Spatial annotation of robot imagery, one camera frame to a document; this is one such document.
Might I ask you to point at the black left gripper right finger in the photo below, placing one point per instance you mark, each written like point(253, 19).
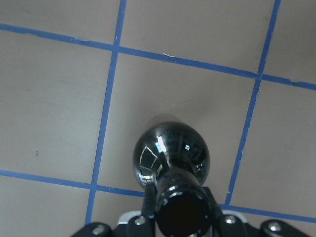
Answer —
point(215, 210)

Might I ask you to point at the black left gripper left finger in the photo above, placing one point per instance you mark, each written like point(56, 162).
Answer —
point(149, 202)

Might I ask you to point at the dark glass wine bottle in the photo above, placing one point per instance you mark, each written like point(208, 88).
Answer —
point(174, 159)

